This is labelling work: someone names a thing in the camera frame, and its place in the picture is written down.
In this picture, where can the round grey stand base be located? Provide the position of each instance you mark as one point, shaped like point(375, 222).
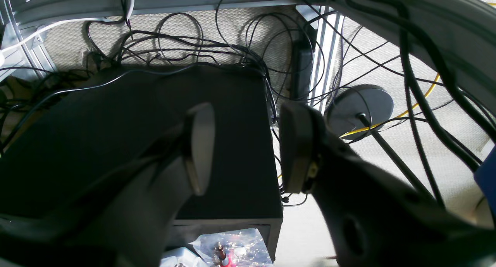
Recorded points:
point(344, 113)

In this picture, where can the black box cabinet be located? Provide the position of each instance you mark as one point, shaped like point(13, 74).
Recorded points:
point(93, 131)

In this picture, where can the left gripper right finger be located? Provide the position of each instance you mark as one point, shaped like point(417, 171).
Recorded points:
point(374, 218)

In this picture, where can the black power strip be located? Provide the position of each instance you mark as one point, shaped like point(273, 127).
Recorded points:
point(301, 63)

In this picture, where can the plastic bag with items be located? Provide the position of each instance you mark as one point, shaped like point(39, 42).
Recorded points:
point(239, 248)

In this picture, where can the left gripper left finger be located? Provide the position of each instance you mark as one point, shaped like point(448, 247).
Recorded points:
point(123, 218)

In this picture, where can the aluminium frame rail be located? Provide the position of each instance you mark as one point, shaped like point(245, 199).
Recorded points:
point(29, 13)

